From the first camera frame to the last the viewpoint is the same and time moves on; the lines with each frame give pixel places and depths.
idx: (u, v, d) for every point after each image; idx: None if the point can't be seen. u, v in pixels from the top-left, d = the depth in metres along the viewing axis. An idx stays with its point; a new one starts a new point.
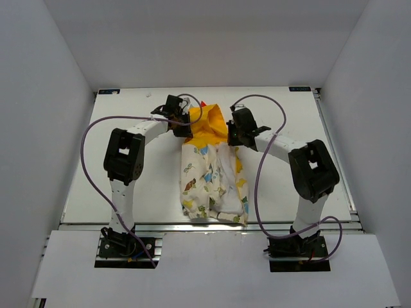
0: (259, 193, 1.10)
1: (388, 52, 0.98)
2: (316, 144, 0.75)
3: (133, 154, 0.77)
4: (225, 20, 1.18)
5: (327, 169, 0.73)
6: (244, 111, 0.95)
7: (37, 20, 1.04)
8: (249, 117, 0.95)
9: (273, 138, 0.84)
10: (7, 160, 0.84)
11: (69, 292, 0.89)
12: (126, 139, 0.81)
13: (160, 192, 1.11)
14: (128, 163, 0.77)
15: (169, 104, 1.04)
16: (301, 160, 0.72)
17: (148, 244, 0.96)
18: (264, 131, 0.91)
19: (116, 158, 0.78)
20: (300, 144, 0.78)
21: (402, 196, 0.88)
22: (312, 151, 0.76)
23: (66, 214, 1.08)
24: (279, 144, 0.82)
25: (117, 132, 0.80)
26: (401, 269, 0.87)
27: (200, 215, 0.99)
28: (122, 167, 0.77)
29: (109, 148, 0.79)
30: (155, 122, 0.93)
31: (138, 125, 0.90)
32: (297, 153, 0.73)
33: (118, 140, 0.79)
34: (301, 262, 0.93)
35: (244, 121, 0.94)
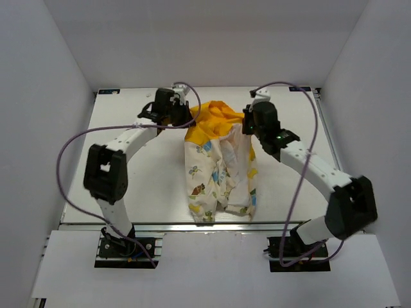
0: (259, 193, 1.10)
1: (388, 53, 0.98)
2: (361, 183, 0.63)
3: (112, 174, 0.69)
4: (226, 20, 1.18)
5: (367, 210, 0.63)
6: (271, 111, 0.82)
7: (36, 19, 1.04)
8: (274, 117, 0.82)
9: (309, 160, 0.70)
10: (7, 160, 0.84)
11: (70, 293, 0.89)
12: (106, 156, 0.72)
13: (160, 192, 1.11)
14: (108, 186, 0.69)
15: (158, 102, 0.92)
16: (345, 204, 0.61)
17: (147, 244, 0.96)
18: (292, 140, 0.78)
19: (96, 178, 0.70)
20: (341, 178, 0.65)
21: (402, 196, 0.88)
22: (354, 187, 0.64)
23: (67, 214, 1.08)
24: (316, 172, 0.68)
25: (94, 151, 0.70)
26: (401, 269, 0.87)
27: (206, 219, 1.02)
28: (103, 189, 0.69)
29: (87, 166, 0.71)
30: (140, 131, 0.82)
31: (121, 136, 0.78)
32: (340, 192, 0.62)
33: (96, 160, 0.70)
34: (301, 263, 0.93)
35: (268, 122, 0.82)
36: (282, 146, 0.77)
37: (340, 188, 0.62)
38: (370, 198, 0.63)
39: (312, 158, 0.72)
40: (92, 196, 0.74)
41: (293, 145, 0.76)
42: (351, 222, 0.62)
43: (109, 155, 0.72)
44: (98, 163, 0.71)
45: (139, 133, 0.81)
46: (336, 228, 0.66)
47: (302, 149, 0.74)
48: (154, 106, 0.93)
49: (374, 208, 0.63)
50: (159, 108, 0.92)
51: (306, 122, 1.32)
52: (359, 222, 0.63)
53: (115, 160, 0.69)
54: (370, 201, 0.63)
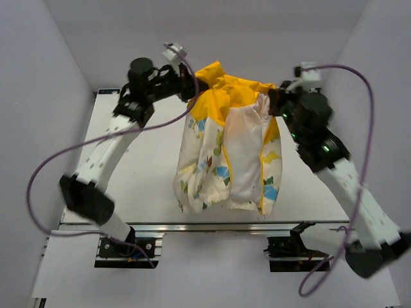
0: None
1: (388, 53, 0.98)
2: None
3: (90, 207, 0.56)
4: (226, 20, 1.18)
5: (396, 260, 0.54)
6: (326, 110, 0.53)
7: (36, 20, 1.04)
8: (328, 119, 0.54)
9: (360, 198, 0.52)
10: (7, 160, 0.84)
11: (69, 293, 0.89)
12: (78, 186, 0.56)
13: (158, 190, 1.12)
14: (95, 213, 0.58)
15: (135, 89, 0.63)
16: (378, 259, 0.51)
17: (147, 244, 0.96)
18: (342, 159, 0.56)
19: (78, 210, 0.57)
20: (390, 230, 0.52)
21: (402, 196, 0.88)
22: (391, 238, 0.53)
23: (67, 215, 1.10)
24: (365, 220, 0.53)
25: (65, 185, 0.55)
26: (401, 269, 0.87)
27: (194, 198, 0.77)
28: (88, 215, 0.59)
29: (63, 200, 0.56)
30: (116, 141, 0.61)
31: (92, 156, 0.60)
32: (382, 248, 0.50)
33: (69, 195, 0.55)
34: (301, 262, 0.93)
35: (316, 128, 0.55)
36: (328, 165, 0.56)
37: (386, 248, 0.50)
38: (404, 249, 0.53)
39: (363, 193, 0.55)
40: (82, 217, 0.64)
41: (345, 166, 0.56)
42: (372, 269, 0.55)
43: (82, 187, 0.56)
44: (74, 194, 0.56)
45: (112, 149, 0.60)
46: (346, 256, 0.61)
47: (353, 176, 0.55)
48: (133, 94, 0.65)
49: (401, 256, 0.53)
50: (141, 94, 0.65)
51: None
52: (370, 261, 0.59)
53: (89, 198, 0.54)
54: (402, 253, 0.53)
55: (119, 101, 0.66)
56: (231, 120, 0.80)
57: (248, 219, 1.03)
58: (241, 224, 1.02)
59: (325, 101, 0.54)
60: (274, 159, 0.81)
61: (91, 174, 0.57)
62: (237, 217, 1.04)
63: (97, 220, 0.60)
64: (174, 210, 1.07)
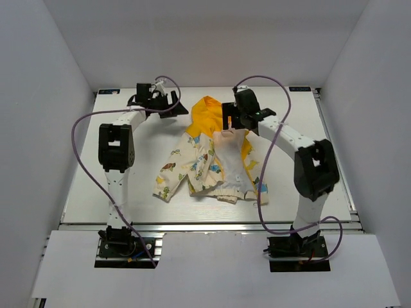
0: (237, 188, 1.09)
1: (388, 53, 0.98)
2: (323, 144, 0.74)
3: (125, 145, 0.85)
4: (225, 20, 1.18)
5: (329, 170, 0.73)
6: (247, 92, 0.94)
7: (36, 20, 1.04)
8: (252, 97, 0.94)
9: (279, 129, 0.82)
10: (7, 160, 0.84)
11: (69, 292, 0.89)
12: (113, 132, 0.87)
13: (142, 188, 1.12)
14: (123, 153, 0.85)
15: (139, 94, 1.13)
16: (306, 160, 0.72)
17: (148, 244, 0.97)
18: (269, 115, 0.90)
19: (110, 151, 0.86)
20: (307, 141, 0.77)
21: (402, 196, 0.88)
22: (318, 150, 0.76)
23: (67, 214, 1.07)
24: (286, 138, 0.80)
25: (105, 128, 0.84)
26: (401, 269, 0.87)
27: (160, 194, 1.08)
28: (118, 158, 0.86)
29: (101, 143, 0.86)
30: (135, 112, 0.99)
31: (121, 117, 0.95)
32: (303, 153, 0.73)
33: (107, 135, 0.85)
34: (301, 263, 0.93)
35: (246, 103, 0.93)
36: (259, 120, 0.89)
37: (302, 149, 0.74)
38: (332, 159, 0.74)
39: (284, 129, 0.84)
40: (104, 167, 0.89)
41: (270, 120, 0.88)
42: (314, 179, 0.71)
43: (117, 131, 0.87)
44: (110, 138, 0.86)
45: (133, 115, 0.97)
46: (302, 185, 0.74)
47: (276, 122, 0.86)
48: (137, 98, 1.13)
49: (336, 169, 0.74)
50: (142, 98, 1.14)
51: (306, 122, 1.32)
52: (324, 180, 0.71)
53: (125, 135, 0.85)
54: (334, 162, 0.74)
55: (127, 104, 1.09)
56: (216, 138, 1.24)
57: (244, 219, 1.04)
58: (241, 224, 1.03)
59: (250, 94, 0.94)
60: (255, 163, 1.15)
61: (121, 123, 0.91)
62: (236, 217, 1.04)
63: (123, 159, 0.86)
64: (171, 208, 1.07)
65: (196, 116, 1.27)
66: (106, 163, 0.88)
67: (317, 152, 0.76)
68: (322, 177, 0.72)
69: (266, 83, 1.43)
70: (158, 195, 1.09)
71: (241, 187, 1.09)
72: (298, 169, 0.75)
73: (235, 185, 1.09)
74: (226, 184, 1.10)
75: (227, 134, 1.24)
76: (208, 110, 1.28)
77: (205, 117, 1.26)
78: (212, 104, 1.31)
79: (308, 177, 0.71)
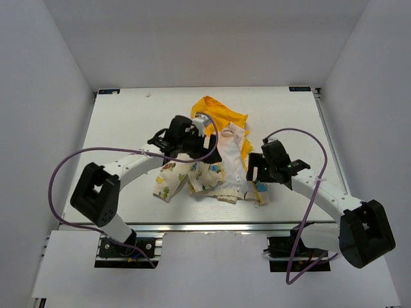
0: (237, 188, 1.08)
1: (388, 53, 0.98)
2: (372, 206, 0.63)
3: (102, 199, 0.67)
4: (225, 19, 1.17)
5: (381, 235, 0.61)
6: (275, 143, 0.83)
7: (36, 20, 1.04)
8: (280, 149, 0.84)
9: (318, 186, 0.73)
10: (6, 160, 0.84)
11: (68, 293, 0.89)
12: (101, 176, 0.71)
13: (141, 190, 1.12)
14: (96, 208, 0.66)
15: (170, 132, 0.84)
16: (356, 228, 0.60)
17: (148, 244, 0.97)
18: (303, 169, 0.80)
19: (85, 198, 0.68)
20: (352, 201, 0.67)
21: (402, 196, 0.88)
22: (367, 212, 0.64)
23: (67, 214, 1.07)
24: (326, 197, 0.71)
25: (92, 169, 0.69)
26: (402, 269, 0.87)
27: (161, 194, 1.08)
28: (88, 211, 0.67)
29: (79, 185, 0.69)
30: (144, 158, 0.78)
31: (121, 160, 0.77)
32: (352, 219, 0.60)
33: (89, 179, 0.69)
34: (301, 262, 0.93)
35: (275, 156, 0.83)
36: (293, 174, 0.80)
37: (350, 213, 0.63)
38: (384, 223, 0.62)
39: (321, 185, 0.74)
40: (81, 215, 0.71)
41: (304, 172, 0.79)
42: (367, 248, 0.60)
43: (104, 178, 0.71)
44: (92, 182, 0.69)
45: (139, 161, 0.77)
46: (350, 252, 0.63)
47: (312, 176, 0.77)
48: (167, 135, 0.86)
49: (390, 234, 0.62)
50: (173, 138, 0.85)
51: (306, 122, 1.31)
52: (376, 249, 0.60)
53: (106, 187, 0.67)
54: (386, 226, 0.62)
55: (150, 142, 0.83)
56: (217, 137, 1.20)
57: (243, 219, 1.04)
58: (241, 224, 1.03)
59: (278, 146, 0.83)
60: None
61: (115, 171, 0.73)
62: (236, 217, 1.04)
63: (92, 215, 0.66)
64: (170, 210, 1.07)
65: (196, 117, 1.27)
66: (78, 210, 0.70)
67: (365, 214, 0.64)
68: (372, 244, 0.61)
69: (267, 83, 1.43)
70: (158, 195, 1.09)
71: (241, 187, 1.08)
72: (346, 236, 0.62)
73: (235, 185, 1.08)
74: (226, 184, 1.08)
75: (228, 133, 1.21)
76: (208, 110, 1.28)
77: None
78: (212, 104, 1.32)
79: (359, 246, 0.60)
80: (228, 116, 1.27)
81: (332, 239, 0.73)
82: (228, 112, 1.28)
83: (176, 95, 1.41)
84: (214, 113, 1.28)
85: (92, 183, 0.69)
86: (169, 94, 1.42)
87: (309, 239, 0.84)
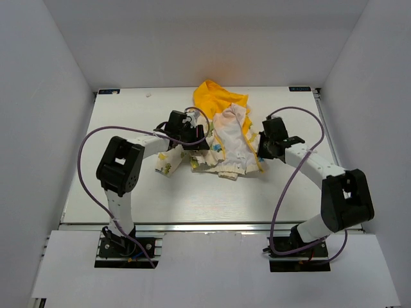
0: (237, 165, 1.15)
1: (388, 53, 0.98)
2: (356, 174, 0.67)
3: (130, 165, 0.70)
4: (225, 20, 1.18)
5: (361, 203, 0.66)
6: (277, 120, 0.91)
7: (36, 20, 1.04)
8: (280, 125, 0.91)
9: (307, 155, 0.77)
10: (6, 160, 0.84)
11: (68, 293, 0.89)
12: (124, 147, 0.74)
13: (141, 188, 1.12)
14: (124, 173, 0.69)
15: (171, 123, 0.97)
16: (335, 192, 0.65)
17: (148, 244, 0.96)
18: (297, 143, 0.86)
19: (111, 167, 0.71)
20: (336, 170, 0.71)
21: (402, 195, 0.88)
22: (349, 180, 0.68)
23: (66, 214, 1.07)
24: (313, 166, 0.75)
25: (116, 140, 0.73)
26: (402, 269, 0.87)
27: (163, 169, 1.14)
28: (115, 178, 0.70)
29: (104, 156, 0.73)
30: (157, 138, 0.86)
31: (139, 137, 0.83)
32: (332, 183, 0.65)
33: (115, 149, 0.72)
34: (301, 262, 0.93)
35: (274, 130, 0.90)
36: (286, 147, 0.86)
37: (332, 178, 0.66)
38: (365, 190, 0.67)
39: (311, 156, 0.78)
40: (103, 186, 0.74)
41: (297, 147, 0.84)
42: (343, 212, 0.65)
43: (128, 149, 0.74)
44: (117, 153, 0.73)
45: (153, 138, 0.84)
46: (329, 216, 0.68)
47: (304, 149, 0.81)
48: (168, 126, 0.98)
49: (370, 203, 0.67)
50: (173, 128, 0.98)
51: (306, 121, 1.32)
52: (354, 214, 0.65)
53: (133, 153, 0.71)
54: (366, 194, 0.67)
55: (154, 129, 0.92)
56: (218, 119, 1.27)
57: (243, 219, 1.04)
58: (241, 224, 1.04)
59: (278, 121, 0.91)
60: (256, 136, 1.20)
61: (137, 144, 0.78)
62: (237, 217, 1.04)
63: (121, 179, 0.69)
64: (171, 209, 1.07)
65: (198, 99, 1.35)
66: (103, 181, 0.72)
67: (348, 183, 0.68)
68: (349, 209, 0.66)
69: (266, 83, 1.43)
70: (160, 172, 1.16)
71: (241, 164, 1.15)
72: (326, 200, 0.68)
73: (236, 162, 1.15)
74: (227, 161, 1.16)
75: (228, 114, 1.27)
76: (209, 93, 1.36)
77: (207, 99, 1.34)
78: (212, 88, 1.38)
79: (337, 210, 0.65)
80: (228, 97, 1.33)
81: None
82: (228, 94, 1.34)
83: (176, 95, 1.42)
84: (214, 96, 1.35)
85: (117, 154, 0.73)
86: (169, 94, 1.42)
87: (309, 239, 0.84)
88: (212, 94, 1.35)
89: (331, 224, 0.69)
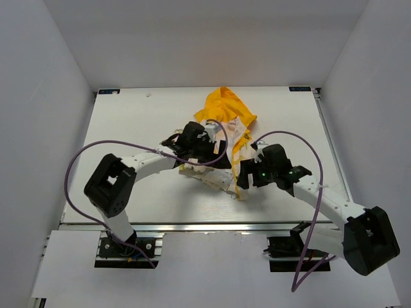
0: (222, 179, 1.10)
1: (388, 54, 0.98)
2: (375, 212, 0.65)
3: (117, 190, 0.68)
4: (225, 20, 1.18)
5: (386, 242, 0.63)
6: (276, 148, 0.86)
7: (37, 21, 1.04)
8: (282, 154, 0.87)
9: (321, 194, 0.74)
10: (6, 160, 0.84)
11: (68, 293, 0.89)
12: (117, 167, 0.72)
13: (144, 188, 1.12)
14: (109, 197, 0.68)
15: (184, 136, 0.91)
16: (359, 235, 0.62)
17: (148, 244, 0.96)
18: (304, 176, 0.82)
19: (99, 187, 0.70)
20: (356, 209, 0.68)
21: (402, 196, 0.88)
22: (370, 219, 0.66)
23: (67, 214, 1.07)
24: (329, 205, 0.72)
25: (110, 160, 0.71)
26: (402, 269, 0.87)
27: None
28: (101, 199, 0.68)
29: (95, 174, 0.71)
30: (158, 156, 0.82)
31: (138, 155, 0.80)
32: (355, 226, 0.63)
33: (108, 169, 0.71)
34: (301, 262, 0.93)
35: (277, 162, 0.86)
36: (295, 181, 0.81)
37: (354, 221, 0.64)
38: (389, 229, 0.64)
39: (324, 192, 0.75)
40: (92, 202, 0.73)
41: (306, 179, 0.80)
42: (372, 256, 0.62)
43: (121, 169, 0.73)
44: (108, 172, 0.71)
45: (152, 158, 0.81)
46: (356, 260, 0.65)
47: (315, 185, 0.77)
48: (180, 139, 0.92)
49: (394, 240, 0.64)
50: (185, 142, 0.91)
51: (306, 121, 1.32)
52: (382, 256, 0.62)
53: (123, 178, 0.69)
54: (390, 233, 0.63)
55: (164, 144, 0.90)
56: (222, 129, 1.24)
57: (243, 219, 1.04)
58: (241, 224, 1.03)
59: (279, 150, 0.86)
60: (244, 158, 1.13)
61: (131, 163, 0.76)
62: (237, 218, 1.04)
63: (104, 204, 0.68)
64: (173, 209, 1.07)
65: (209, 103, 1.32)
66: (89, 199, 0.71)
67: (368, 221, 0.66)
68: (377, 251, 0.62)
69: (266, 83, 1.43)
70: None
71: (227, 179, 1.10)
72: (349, 241, 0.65)
73: (223, 175, 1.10)
74: (215, 171, 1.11)
75: (232, 127, 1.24)
76: (221, 99, 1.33)
77: (218, 106, 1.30)
78: (227, 95, 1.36)
79: (363, 254, 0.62)
80: (237, 109, 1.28)
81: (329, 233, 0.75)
82: (239, 106, 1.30)
83: (176, 95, 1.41)
84: (225, 103, 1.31)
85: (108, 174, 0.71)
86: (169, 94, 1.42)
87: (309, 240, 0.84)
88: (223, 101, 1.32)
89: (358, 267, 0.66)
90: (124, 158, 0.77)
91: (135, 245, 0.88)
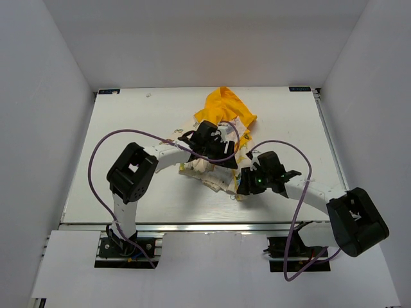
0: (222, 179, 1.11)
1: (388, 54, 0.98)
2: (357, 192, 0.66)
3: (139, 175, 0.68)
4: (225, 20, 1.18)
5: (372, 221, 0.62)
6: (270, 154, 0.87)
7: (37, 20, 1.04)
8: (276, 160, 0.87)
9: (307, 185, 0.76)
10: (6, 160, 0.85)
11: (68, 293, 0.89)
12: (139, 156, 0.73)
13: None
14: (131, 182, 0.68)
15: (198, 133, 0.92)
16: (341, 212, 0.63)
17: (148, 244, 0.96)
18: (294, 176, 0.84)
19: (121, 172, 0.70)
20: (337, 192, 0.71)
21: (402, 196, 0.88)
22: (354, 201, 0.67)
23: (66, 214, 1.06)
24: (314, 192, 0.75)
25: (132, 147, 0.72)
26: (402, 269, 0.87)
27: None
28: (123, 184, 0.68)
29: (118, 160, 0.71)
30: (176, 149, 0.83)
31: (157, 146, 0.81)
32: (338, 205, 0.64)
33: (130, 156, 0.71)
34: (301, 262, 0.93)
35: (271, 167, 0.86)
36: (286, 181, 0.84)
37: (335, 200, 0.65)
38: (373, 208, 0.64)
39: (311, 184, 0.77)
40: (111, 189, 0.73)
41: (296, 178, 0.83)
42: (359, 234, 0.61)
43: (142, 158, 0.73)
44: (130, 160, 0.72)
45: (170, 150, 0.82)
46: (344, 241, 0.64)
47: (302, 179, 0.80)
48: (194, 135, 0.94)
49: (381, 219, 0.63)
50: (199, 138, 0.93)
51: (306, 121, 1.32)
52: (370, 235, 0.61)
53: (146, 163, 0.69)
54: (375, 212, 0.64)
55: (180, 139, 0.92)
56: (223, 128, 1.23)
57: (243, 219, 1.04)
58: (241, 225, 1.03)
59: (274, 157, 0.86)
60: (244, 158, 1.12)
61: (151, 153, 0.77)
62: (237, 218, 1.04)
63: (127, 188, 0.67)
64: (173, 209, 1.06)
65: (209, 102, 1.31)
66: (112, 184, 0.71)
67: (353, 203, 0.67)
68: (365, 229, 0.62)
69: (267, 83, 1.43)
70: None
71: (226, 179, 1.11)
72: (334, 223, 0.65)
73: (222, 175, 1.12)
74: (214, 171, 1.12)
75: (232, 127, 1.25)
76: (221, 99, 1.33)
77: (218, 106, 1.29)
78: (227, 95, 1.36)
79: (350, 232, 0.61)
80: (236, 109, 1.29)
81: (327, 233, 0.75)
82: (239, 106, 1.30)
83: (176, 95, 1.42)
84: (225, 103, 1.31)
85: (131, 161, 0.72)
86: (169, 94, 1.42)
87: (309, 240, 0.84)
88: (223, 101, 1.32)
89: (349, 251, 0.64)
90: (145, 148, 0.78)
91: (135, 242, 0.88)
